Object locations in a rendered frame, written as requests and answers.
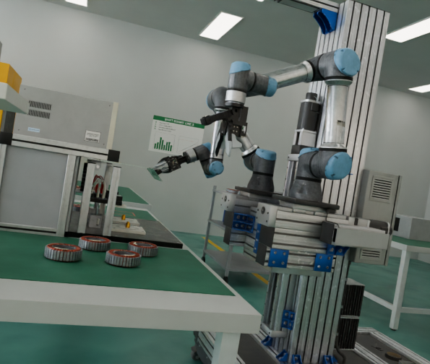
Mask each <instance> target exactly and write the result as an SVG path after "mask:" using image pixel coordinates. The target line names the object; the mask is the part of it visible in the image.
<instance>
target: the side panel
mask: <svg viewBox="0 0 430 364"><path fill-rule="evenodd" d="M76 159H77V156H76V155H67V154H62V153H57V152H49V151H44V150H39V149H30V148H26V147H17V146H12V145H7V144H0V230H4V231H11V232H18V233H32V234H38V235H52V236H59V237H64V234H65V228H66V219H67V215H68V210H69V201H70V196H71V191H72V182H73V177H74V169H75V163H76Z"/></svg>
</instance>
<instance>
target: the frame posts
mask: <svg viewBox="0 0 430 364"><path fill-rule="evenodd" d="M95 164H96V163H94V162H92V160H87V172H86V177H85V186H84V191H83V193H82V200H81V204H80V210H79V212H80V215H79V224H78V228H77V232H78V233H85V229H86V224H87V215H88V210H89V206H90V197H91V191H92V187H93V178H94V173H95ZM108 165H111V166H112V163H108V162H107V163H106V171H105V176H104V182H105V184H106V189H108V187H109V182H110V177H111V173H110V172H108ZM120 173H121V167H118V166H114V167H113V172H112V177H111V185H110V191H109V195H108V204H107V209H106V204H104V203H100V214H102V215H104V214H105V210H106V218H105V222H104V228H103V235H107V236H111V228H112V224H113V215H114V210H115V206H116V197H117V191H118V187H119V178H120Z"/></svg>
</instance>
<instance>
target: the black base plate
mask: <svg viewBox="0 0 430 364"><path fill-rule="evenodd" d="M79 215H80V212H77V211H72V217H71V220H70V224H69V229H68V233H67V237H72V238H80V237H82V236H95V237H96V236H98V237H102V238H107V239H109V240H110V241H112V242H119V243H129V242H132V241H141V242H148V243H153V244H155V245H157V246H160V247H167V248H180V249H182V248H183V243H182V242H181V241H180V240H178V239H177V238H176V237H175V236H174V235H173V234H172V233H171V232H170V231H169V230H168V229H166V228H165V227H164V226H163V225H162V224H161V223H160V222H159V221H153V220H142V219H136V220H137V221H138V223H139V227H142V228H143V229H144V231H145V232H146V234H145V235H141V234H134V233H123V232H116V231H111V236H107V235H103V228H104V222H105V218H106V215H102V220H101V226H100V228H96V227H89V219H88V215H89V213H88V215H87V224H86V229H85V233H78V232H77V228H78V224H79ZM125 218H129V217H125ZM129 219H135V218H129Z"/></svg>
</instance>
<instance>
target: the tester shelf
mask: <svg viewBox="0 0 430 364"><path fill-rule="evenodd" d="M0 144H7V145H12V146H17V147H26V148H30V149H35V150H44V151H49V152H57V153H62V154H67V155H76V156H80V157H89V158H94V159H99V160H107V161H112V162H117V163H118V162H119V156H120V151H116V150H112V149H103V148H99V147H91V146H86V145H81V144H73V143H68V142H60V141H56V140H51V139H43V138H38V137H33V136H25V135H20V134H13V133H8V132H3V131H0Z"/></svg>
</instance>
